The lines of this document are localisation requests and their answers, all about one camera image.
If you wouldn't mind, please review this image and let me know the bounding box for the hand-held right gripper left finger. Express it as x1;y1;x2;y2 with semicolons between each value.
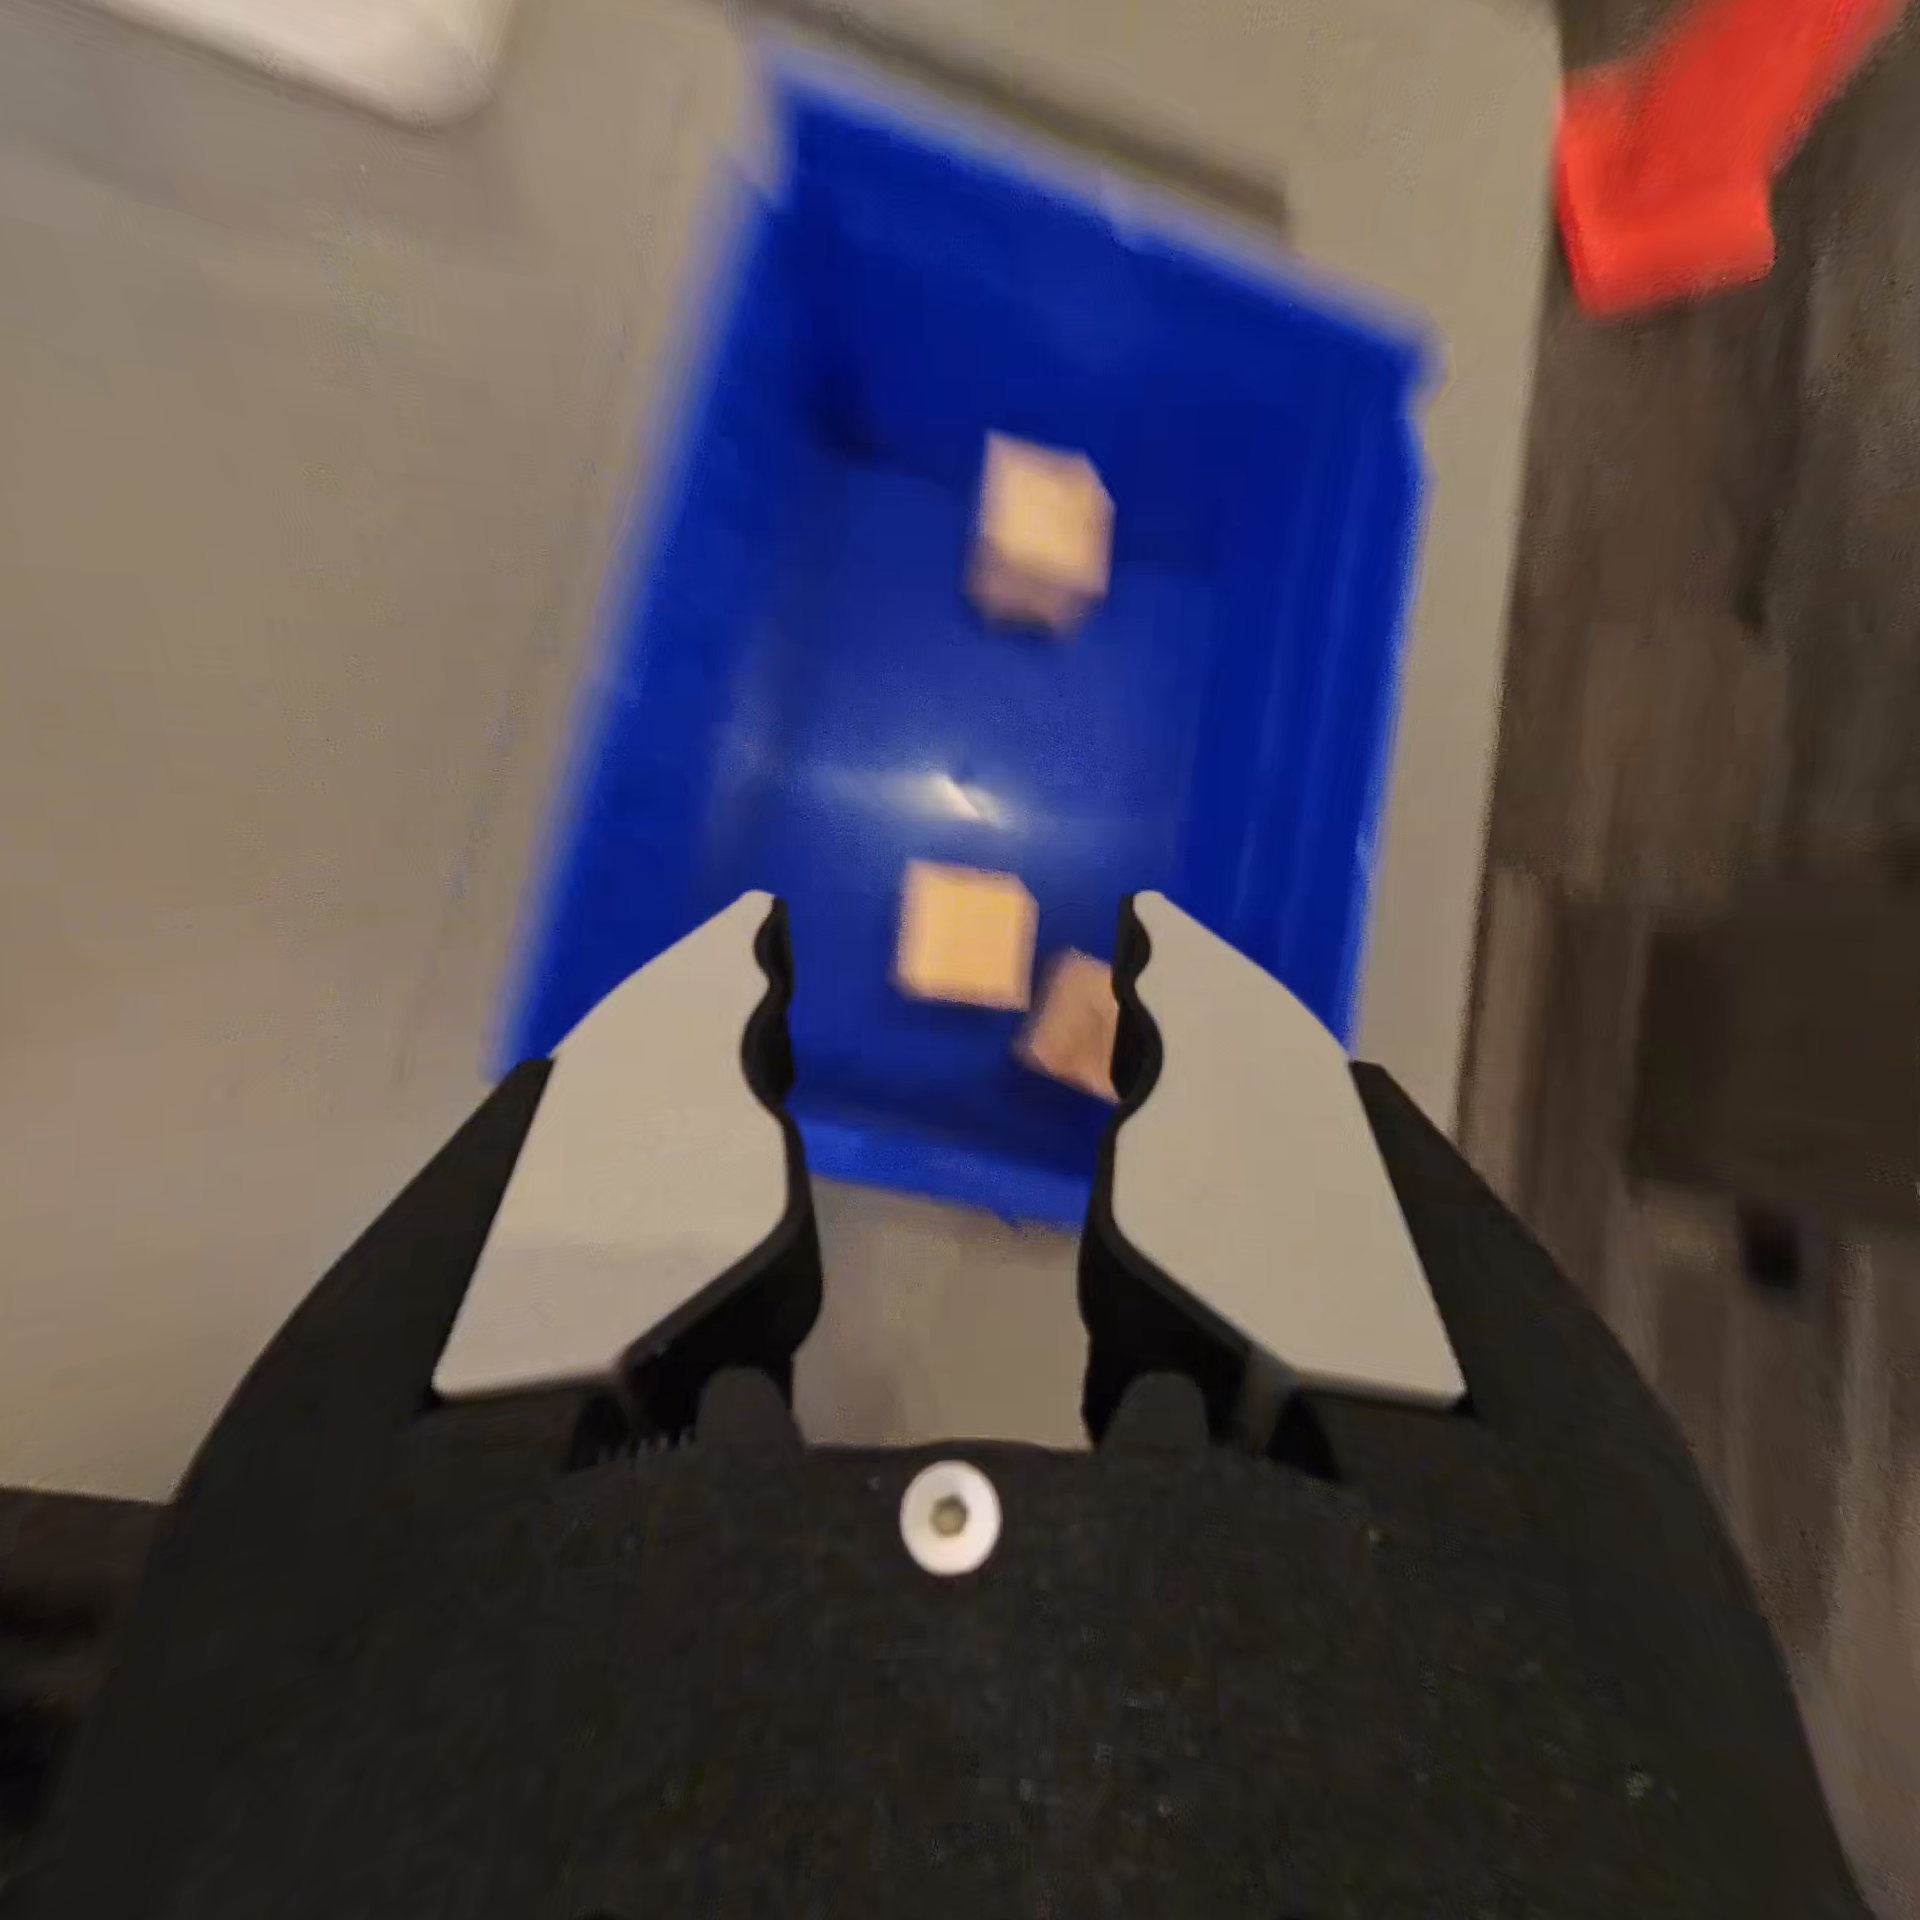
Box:
432;893;827;1465

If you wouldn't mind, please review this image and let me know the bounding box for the person's body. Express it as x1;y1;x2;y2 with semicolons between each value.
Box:
0;1486;168;1920

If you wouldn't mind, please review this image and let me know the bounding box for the grey desk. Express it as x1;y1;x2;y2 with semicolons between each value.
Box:
0;0;1560;1503

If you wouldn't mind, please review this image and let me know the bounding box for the orange traffic cone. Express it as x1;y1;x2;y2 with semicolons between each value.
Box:
1552;0;1907;320

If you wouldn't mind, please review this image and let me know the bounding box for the blue plastic bin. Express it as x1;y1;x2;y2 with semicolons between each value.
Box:
487;46;1441;1225

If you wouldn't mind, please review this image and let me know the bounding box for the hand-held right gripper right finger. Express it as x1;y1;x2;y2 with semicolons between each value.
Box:
1077;893;1470;1465

